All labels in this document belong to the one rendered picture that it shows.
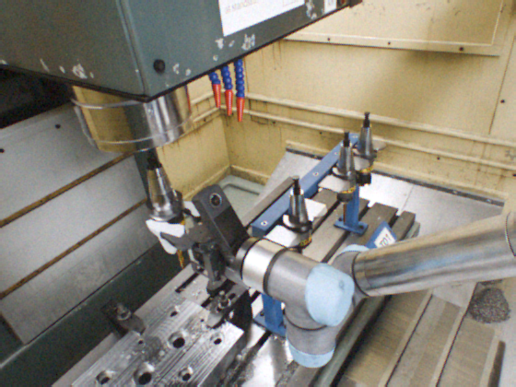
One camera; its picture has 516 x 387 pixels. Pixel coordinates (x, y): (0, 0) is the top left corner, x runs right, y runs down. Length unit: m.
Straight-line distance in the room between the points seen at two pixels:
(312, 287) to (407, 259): 0.15
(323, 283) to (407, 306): 0.81
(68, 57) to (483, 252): 0.50
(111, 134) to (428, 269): 0.46
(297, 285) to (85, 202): 0.74
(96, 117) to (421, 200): 1.27
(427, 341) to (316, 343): 0.68
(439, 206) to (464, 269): 1.03
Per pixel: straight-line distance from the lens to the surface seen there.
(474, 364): 1.29
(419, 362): 1.22
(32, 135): 1.04
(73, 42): 0.44
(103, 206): 1.19
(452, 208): 1.59
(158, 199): 0.68
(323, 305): 0.54
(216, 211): 0.60
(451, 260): 0.57
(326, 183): 0.96
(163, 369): 0.94
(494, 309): 1.51
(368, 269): 0.65
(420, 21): 1.43
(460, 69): 1.44
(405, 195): 1.61
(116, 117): 0.56
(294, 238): 0.81
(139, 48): 0.37
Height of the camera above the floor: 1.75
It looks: 35 degrees down
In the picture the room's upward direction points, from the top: 6 degrees counter-clockwise
